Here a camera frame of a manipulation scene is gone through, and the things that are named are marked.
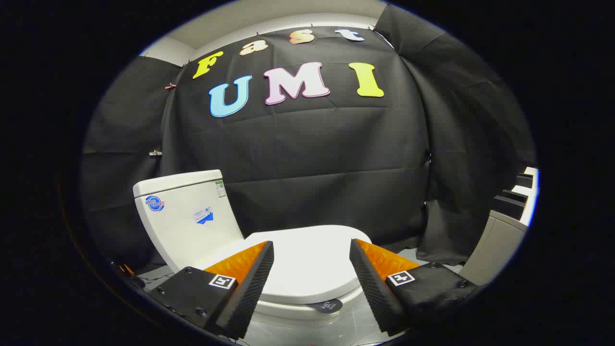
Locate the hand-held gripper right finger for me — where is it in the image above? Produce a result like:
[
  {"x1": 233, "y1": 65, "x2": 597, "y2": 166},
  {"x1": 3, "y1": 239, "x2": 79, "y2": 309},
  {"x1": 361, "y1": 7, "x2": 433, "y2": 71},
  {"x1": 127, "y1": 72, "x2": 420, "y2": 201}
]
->
[{"x1": 349, "y1": 239, "x2": 479, "y2": 337}]

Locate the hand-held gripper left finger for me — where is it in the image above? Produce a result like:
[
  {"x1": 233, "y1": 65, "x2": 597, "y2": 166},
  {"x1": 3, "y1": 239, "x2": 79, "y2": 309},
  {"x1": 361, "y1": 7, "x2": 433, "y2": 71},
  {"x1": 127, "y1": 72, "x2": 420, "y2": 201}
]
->
[{"x1": 148, "y1": 241, "x2": 275, "y2": 340}]

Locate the white toilet lid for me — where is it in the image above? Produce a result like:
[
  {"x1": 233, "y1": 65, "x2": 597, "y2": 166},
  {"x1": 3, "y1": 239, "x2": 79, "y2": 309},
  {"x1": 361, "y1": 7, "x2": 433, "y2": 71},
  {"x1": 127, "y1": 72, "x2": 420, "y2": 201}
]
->
[{"x1": 211, "y1": 225, "x2": 373, "y2": 314}]

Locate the white toilet body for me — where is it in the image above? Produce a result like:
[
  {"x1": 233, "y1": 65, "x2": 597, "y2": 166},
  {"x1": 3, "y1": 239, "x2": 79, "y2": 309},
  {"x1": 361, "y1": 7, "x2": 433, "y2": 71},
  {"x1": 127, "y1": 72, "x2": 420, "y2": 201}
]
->
[{"x1": 133, "y1": 169, "x2": 373, "y2": 330}]

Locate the grey cabinet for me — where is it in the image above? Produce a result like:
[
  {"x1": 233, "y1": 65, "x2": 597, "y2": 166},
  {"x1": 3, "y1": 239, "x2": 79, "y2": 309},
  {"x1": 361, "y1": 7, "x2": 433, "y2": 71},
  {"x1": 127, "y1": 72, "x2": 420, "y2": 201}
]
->
[{"x1": 459, "y1": 166, "x2": 540, "y2": 286}]

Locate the black backdrop cloth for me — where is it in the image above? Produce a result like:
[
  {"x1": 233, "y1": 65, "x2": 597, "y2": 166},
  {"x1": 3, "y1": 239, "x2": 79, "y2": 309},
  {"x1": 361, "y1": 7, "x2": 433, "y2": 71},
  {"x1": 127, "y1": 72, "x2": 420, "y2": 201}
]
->
[{"x1": 81, "y1": 4, "x2": 536, "y2": 274}]

